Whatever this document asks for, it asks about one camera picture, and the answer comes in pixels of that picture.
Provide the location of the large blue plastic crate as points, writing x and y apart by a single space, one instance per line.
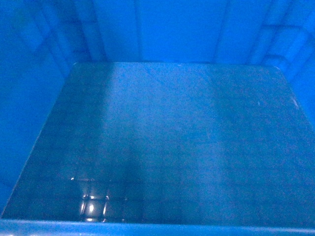
157 117

